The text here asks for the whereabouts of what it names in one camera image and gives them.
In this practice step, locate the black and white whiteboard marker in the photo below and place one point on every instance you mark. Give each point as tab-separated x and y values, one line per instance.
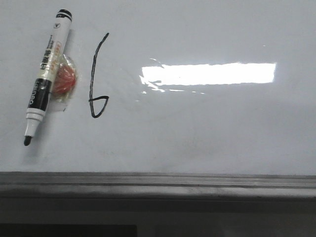
48	70

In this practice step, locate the red round magnet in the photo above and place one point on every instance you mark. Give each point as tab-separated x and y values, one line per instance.
65	80

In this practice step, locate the white whiteboard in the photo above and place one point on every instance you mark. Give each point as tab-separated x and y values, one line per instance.
189	86

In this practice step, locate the grey metal whiteboard tray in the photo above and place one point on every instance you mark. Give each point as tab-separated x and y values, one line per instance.
154	185

